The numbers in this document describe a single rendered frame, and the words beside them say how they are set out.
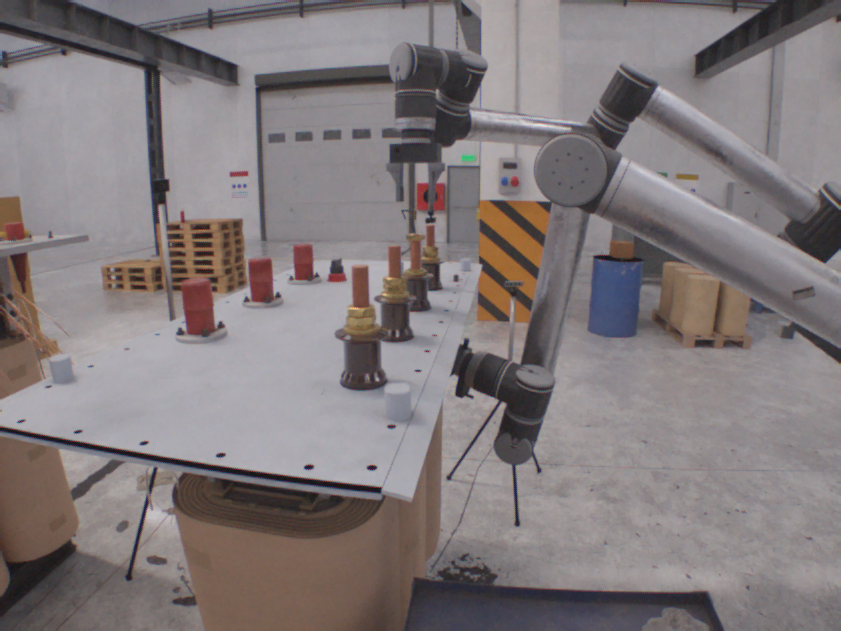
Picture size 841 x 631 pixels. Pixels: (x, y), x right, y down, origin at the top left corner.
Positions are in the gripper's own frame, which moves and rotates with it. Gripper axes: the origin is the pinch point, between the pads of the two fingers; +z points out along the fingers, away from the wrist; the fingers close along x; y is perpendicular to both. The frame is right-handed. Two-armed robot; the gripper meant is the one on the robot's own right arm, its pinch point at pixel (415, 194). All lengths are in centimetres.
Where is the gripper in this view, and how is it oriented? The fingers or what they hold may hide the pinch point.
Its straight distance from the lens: 137.1
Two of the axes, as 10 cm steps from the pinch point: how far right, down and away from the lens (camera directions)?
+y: -3.1, 2.4, -9.2
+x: 9.5, 0.8, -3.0
